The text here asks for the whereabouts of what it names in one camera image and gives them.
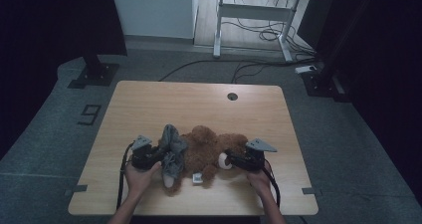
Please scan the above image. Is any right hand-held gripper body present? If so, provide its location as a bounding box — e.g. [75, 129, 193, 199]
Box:
[245, 137, 278, 172]

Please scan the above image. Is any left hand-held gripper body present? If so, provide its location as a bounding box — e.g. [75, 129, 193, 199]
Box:
[130, 134, 157, 171]

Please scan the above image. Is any grey towel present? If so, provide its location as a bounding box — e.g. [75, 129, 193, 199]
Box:
[158, 123, 189, 180]

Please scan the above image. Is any brown teddy bear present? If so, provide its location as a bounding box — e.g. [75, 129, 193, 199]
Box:
[162, 124, 250, 196]

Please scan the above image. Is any person's right hand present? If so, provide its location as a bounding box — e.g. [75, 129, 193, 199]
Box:
[246, 163, 273, 196]

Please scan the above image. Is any person's left hand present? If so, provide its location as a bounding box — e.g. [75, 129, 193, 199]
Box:
[124, 161, 163, 196]

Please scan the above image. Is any grey tape strip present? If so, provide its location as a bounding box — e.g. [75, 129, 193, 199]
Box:
[64, 184, 89, 197]
[302, 186, 322, 196]

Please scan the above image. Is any black stand base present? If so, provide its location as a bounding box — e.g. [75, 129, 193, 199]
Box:
[301, 63, 353, 103]
[68, 54, 120, 90]

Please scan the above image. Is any white power strip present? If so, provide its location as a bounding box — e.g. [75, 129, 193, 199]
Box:
[295, 65, 317, 75]

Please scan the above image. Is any dark curtain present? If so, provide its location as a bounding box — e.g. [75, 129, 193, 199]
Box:
[0, 0, 128, 160]
[315, 0, 422, 205]

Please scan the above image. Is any right hand-held gripper black cable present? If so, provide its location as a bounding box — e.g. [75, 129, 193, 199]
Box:
[263, 160, 282, 208]

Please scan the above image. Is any hand-held gripper black cable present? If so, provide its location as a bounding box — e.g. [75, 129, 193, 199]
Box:
[263, 160, 282, 208]
[116, 142, 135, 210]

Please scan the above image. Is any left hand-held gripper black cable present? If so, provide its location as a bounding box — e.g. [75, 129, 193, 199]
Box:
[116, 142, 135, 210]

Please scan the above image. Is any black floor cable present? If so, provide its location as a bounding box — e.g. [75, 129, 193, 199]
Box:
[231, 58, 317, 85]
[158, 59, 300, 83]

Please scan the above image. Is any tangle of black cables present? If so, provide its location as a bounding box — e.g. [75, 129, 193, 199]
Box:
[221, 0, 317, 58]

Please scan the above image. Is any white metal desk frame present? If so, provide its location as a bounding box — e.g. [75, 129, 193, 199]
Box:
[212, 0, 336, 63]

